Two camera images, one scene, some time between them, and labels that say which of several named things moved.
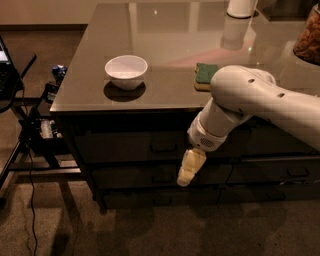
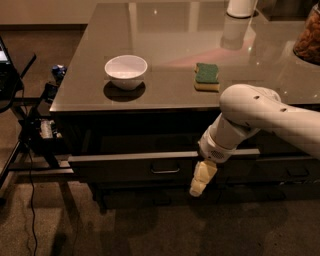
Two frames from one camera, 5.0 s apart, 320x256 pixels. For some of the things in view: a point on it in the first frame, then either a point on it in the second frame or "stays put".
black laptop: (9, 77) stays put
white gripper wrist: (204, 138) -> (213, 149)
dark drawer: (267, 193) stays put
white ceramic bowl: (126, 71) stays put
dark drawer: (162, 199) stays put
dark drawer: (125, 145) -> (164, 168)
